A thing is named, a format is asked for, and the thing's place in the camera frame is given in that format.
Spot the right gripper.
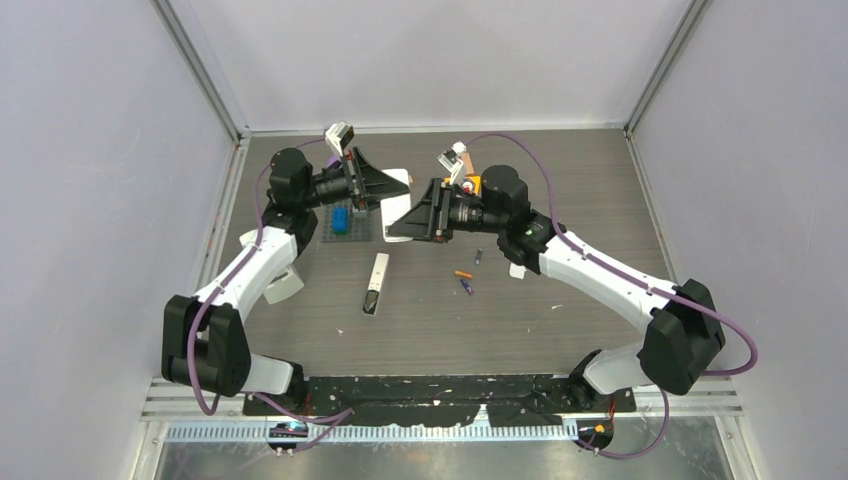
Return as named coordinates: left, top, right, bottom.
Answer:
left=389, top=179, right=506, bottom=246

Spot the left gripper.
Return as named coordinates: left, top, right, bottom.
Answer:
left=301, top=148, right=409, bottom=212

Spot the large white remote control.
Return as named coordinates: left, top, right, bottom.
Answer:
left=380, top=169, right=412, bottom=243

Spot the white battery cover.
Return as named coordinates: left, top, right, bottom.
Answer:
left=508, top=263, right=526, bottom=280

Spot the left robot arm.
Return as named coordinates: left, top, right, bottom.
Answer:
left=161, top=147, right=410, bottom=414

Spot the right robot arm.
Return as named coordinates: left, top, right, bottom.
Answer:
left=387, top=165, right=725, bottom=411

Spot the slim white remote control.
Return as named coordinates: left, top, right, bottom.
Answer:
left=362, top=253, right=390, bottom=316

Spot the blue lego brick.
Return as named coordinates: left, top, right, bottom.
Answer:
left=330, top=206, right=350, bottom=236

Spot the grey lego baseplate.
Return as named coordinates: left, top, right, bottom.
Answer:
left=321, top=200, right=376, bottom=243

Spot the orange toy board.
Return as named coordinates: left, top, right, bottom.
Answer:
left=453, top=175, right=482, bottom=196

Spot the thin wooden stick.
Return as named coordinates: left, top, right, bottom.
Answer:
left=460, top=152, right=475, bottom=175

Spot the purple battery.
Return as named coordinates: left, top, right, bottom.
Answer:
left=460, top=278, right=474, bottom=296

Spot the white metronome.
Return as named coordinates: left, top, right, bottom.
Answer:
left=233, top=227, right=304, bottom=306

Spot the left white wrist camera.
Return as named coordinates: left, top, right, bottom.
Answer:
left=324, top=121, right=355, bottom=158

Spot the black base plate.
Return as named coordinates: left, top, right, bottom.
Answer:
left=269, top=374, right=636, bottom=427

